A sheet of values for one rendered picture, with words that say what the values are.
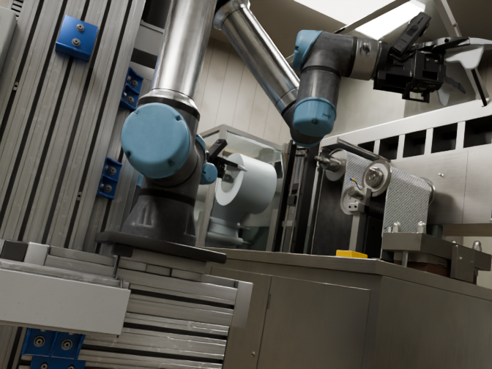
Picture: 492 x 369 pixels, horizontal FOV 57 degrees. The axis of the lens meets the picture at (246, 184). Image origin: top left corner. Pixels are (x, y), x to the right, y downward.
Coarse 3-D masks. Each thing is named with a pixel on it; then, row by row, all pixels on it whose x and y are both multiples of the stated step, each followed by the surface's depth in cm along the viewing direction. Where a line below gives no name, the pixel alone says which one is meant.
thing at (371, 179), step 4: (376, 168) 174; (368, 172) 177; (376, 172) 174; (380, 172) 172; (368, 176) 176; (372, 176) 175; (376, 176) 173; (380, 176) 172; (368, 180) 176; (372, 180) 174; (376, 180) 172; (380, 180) 172; (368, 184) 175; (372, 184) 174; (376, 184) 173
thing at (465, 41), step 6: (426, 42) 82; (432, 42) 81; (438, 42) 81; (444, 42) 80; (450, 42) 80; (456, 42) 80; (462, 42) 79; (468, 42) 79; (426, 48) 82; (432, 48) 81; (438, 48) 81; (444, 48) 81
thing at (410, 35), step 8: (416, 16) 86; (424, 16) 86; (416, 24) 85; (424, 24) 85; (408, 32) 84; (416, 32) 85; (424, 32) 87; (400, 40) 84; (408, 40) 84; (416, 40) 89; (392, 48) 84; (400, 48) 83; (408, 48) 86; (400, 56) 84
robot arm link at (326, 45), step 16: (304, 32) 84; (320, 32) 84; (304, 48) 83; (320, 48) 82; (336, 48) 82; (352, 48) 82; (304, 64) 84; (320, 64) 82; (336, 64) 82; (352, 64) 83
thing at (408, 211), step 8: (392, 192) 171; (392, 200) 171; (400, 200) 173; (408, 200) 175; (416, 200) 178; (392, 208) 170; (400, 208) 173; (408, 208) 175; (416, 208) 177; (424, 208) 180; (384, 216) 168; (392, 216) 170; (400, 216) 172; (408, 216) 174; (416, 216) 177; (424, 216) 179; (384, 224) 167; (392, 224) 170; (400, 224) 172; (408, 224) 174; (416, 224) 176
